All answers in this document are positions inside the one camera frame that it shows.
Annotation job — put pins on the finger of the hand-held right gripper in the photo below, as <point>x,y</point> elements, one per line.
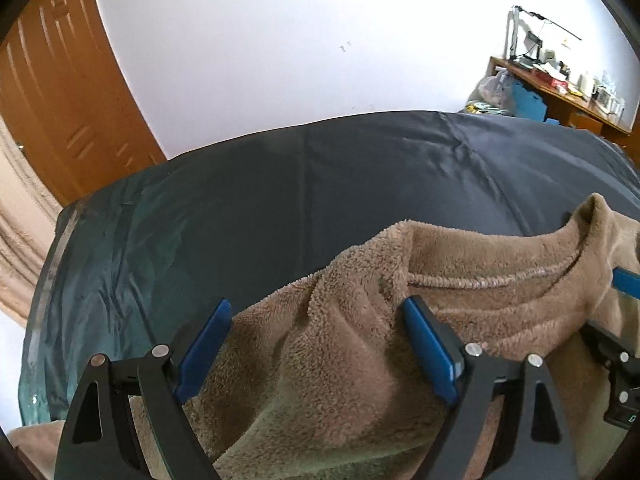
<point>622,365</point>
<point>627,281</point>

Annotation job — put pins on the beige curtain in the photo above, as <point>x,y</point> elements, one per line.
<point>20,240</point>

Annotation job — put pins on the blue storage box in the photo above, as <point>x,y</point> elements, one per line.
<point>530,100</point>

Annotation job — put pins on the beige fleece garment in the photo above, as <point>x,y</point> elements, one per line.
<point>350,335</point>

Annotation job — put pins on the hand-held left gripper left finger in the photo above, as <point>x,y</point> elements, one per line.
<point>202,350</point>

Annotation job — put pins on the brown wooden door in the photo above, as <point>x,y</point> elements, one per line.
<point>65,85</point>

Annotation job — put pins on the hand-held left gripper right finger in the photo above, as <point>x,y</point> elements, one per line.
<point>430,350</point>

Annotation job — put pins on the red flat box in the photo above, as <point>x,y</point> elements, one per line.
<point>550,76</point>

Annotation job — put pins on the wooden desk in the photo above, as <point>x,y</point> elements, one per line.
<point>575,102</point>

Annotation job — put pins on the translucent plastic bag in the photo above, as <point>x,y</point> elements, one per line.
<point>495,87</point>

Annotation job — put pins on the white mug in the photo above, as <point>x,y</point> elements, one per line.
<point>585,85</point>

